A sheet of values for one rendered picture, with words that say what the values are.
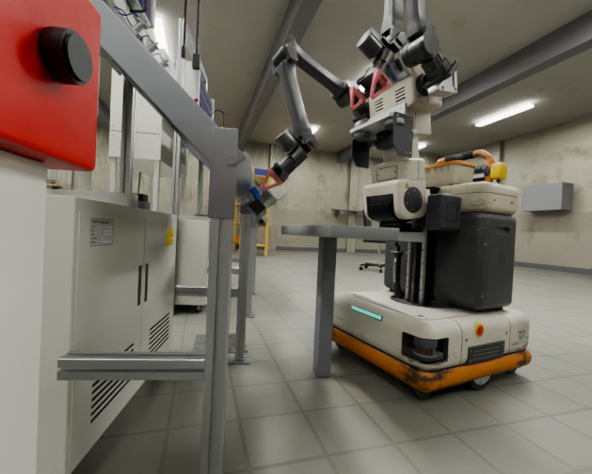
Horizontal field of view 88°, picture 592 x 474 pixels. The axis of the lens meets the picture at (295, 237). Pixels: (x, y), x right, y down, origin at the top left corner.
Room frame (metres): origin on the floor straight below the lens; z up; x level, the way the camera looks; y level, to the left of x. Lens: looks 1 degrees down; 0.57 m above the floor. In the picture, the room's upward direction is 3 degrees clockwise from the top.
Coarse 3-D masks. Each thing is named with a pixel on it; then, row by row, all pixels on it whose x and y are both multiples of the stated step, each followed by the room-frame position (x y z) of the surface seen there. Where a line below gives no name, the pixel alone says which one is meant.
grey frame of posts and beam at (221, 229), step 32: (128, 96) 1.28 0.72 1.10; (128, 128) 1.27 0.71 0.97; (128, 160) 1.27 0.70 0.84; (128, 192) 1.27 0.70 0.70; (224, 224) 0.58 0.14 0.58; (224, 256) 0.58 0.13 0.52; (224, 288) 0.58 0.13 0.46; (224, 320) 0.58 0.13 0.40; (224, 352) 0.59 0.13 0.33; (224, 384) 0.59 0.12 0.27; (224, 416) 0.61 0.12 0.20
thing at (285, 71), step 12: (288, 48) 1.18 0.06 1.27; (288, 60) 1.19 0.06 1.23; (276, 72) 1.24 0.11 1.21; (288, 72) 1.19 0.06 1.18; (288, 84) 1.18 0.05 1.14; (288, 96) 1.19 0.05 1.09; (300, 96) 1.20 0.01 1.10; (288, 108) 1.19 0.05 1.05; (300, 108) 1.18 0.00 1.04; (300, 120) 1.16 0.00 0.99; (300, 132) 1.15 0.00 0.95
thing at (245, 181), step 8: (248, 160) 0.68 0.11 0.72; (240, 168) 0.69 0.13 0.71; (248, 168) 0.75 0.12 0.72; (240, 176) 0.75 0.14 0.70; (248, 176) 0.84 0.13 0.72; (240, 184) 0.85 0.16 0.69; (248, 184) 0.95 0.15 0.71; (240, 192) 0.95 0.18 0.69; (248, 192) 1.09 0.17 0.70; (248, 200) 1.29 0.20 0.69
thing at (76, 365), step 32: (128, 0) 1.12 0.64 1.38; (224, 128) 0.58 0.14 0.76; (224, 160) 0.58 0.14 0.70; (64, 192) 0.91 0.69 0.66; (96, 192) 0.92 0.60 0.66; (224, 192) 0.58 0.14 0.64; (192, 288) 1.30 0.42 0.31; (96, 352) 0.59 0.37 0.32; (128, 352) 0.60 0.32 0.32; (160, 352) 0.61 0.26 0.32; (192, 352) 0.61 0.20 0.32
